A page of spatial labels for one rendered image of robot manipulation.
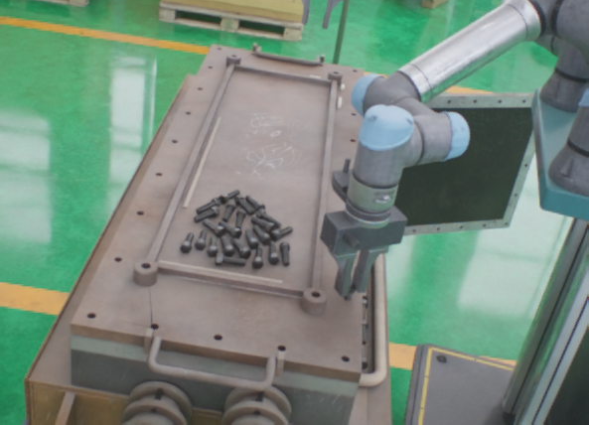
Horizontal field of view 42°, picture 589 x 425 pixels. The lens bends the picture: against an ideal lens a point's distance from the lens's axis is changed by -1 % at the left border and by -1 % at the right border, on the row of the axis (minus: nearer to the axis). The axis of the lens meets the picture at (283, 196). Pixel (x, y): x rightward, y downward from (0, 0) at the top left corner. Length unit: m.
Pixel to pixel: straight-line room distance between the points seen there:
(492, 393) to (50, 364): 1.84
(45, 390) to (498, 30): 0.98
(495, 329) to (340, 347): 2.48
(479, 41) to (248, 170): 0.57
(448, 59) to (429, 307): 2.42
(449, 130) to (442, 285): 2.65
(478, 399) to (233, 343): 1.70
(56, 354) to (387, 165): 0.64
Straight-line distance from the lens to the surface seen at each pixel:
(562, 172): 1.87
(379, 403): 1.36
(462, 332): 3.60
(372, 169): 1.16
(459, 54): 1.37
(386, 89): 1.30
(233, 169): 1.66
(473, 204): 2.94
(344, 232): 1.21
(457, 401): 2.77
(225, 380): 1.16
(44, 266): 3.62
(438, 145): 1.21
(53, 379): 1.34
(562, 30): 1.45
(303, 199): 1.59
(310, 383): 1.23
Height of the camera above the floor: 2.17
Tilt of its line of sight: 31 degrees down
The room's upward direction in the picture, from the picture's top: 9 degrees clockwise
